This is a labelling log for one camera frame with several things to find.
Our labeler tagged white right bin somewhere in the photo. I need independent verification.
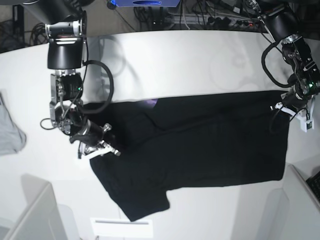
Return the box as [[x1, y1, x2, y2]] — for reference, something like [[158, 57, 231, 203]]
[[260, 165, 320, 240]]

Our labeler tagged black T-shirt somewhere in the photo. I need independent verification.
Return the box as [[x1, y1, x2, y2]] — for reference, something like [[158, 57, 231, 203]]
[[89, 90, 289, 221]]

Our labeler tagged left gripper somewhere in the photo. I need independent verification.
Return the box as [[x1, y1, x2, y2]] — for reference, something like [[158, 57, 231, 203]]
[[270, 85, 311, 120]]

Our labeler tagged black keyboard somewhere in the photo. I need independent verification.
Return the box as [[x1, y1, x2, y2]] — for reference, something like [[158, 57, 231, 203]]
[[306, 172, 320, 200]]

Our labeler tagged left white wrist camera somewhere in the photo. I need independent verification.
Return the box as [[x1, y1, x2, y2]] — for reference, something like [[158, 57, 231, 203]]
[[300, 117, 315, 133]]

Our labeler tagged blue box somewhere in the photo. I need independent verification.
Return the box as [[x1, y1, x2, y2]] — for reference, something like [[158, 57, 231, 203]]
[[114, 0, 180, 7]]

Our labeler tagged white bin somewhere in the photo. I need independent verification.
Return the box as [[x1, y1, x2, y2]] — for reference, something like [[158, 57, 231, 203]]
[[0, 174, 81, 240], [260, 165, 320, 240]]

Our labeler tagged grey folded cloth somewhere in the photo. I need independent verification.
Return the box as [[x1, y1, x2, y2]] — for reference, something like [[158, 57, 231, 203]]
[[0, 93, 27, 156]]

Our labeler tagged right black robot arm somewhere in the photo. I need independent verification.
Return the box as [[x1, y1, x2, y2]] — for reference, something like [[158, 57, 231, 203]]
[[21, 0, 121, 159]]

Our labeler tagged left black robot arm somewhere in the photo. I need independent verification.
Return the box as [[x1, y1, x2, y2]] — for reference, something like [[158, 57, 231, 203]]
[[243, 0, 320, 116]]

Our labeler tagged white left bin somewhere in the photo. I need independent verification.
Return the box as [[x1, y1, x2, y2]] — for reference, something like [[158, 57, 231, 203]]
[[0, 174, 81, 240]]

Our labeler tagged coiled black cable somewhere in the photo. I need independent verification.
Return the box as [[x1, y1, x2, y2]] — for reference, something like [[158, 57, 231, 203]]
[[29, 22, 51, 46]]

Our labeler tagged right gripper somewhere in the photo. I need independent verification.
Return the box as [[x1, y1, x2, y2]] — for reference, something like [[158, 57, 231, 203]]
[[69, 117, 121, 159]]

